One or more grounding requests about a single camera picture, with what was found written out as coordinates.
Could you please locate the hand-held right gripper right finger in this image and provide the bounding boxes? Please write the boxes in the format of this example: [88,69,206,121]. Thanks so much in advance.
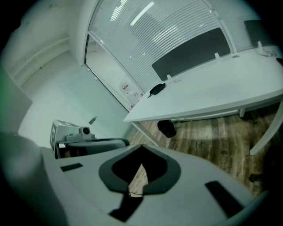
[123,144,268,226]

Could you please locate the dark-framed eyeglasses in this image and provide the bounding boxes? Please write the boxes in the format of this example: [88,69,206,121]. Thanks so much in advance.
[254,47,277,57]

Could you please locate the frosted glass door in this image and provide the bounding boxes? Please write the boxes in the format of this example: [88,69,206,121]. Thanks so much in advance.
[17,64,133,148]

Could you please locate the long dark desk partition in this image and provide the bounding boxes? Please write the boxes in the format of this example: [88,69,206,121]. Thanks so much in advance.
[151,27,231,82]

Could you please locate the short dark desk partition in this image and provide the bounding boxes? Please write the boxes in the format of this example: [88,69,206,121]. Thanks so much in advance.
[244,19,269,47]

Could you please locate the black glasses case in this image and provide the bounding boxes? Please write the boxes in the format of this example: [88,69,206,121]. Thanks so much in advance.
[147,83,166,99]

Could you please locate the black waste bin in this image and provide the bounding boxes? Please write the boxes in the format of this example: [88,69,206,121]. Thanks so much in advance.
[157,120,177,139]

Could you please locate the white water dispenser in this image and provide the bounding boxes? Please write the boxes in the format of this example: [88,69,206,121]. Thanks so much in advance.
[126,89,139,103]

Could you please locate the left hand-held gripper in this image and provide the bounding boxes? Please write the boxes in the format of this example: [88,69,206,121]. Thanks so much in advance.
[50,119,131,159]

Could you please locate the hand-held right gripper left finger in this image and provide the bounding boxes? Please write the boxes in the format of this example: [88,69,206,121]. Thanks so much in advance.
[41,144,144,226]

